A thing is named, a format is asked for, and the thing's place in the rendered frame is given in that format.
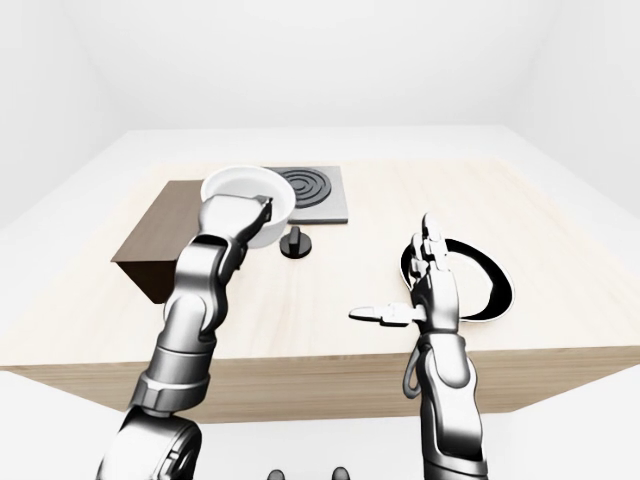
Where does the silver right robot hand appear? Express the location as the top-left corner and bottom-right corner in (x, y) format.
(348, 211), (462, 337)

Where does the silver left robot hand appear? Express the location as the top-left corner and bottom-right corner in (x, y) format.
(197, 192), (275, 248)

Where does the white bowl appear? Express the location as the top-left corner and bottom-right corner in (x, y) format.
(200, 165), (297, 250)

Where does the brown wooden cabinet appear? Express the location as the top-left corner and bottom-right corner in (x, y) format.
(111, 180), (207, 305)

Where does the white plate with black rim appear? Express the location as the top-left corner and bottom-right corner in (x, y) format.
(398, 238), (515, 326)

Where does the round black stove knob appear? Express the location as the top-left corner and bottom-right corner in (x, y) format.
(279, 225), (315, 260)

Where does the flat grey stove plate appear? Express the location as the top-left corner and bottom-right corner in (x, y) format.
(261, 165), (350, 226)

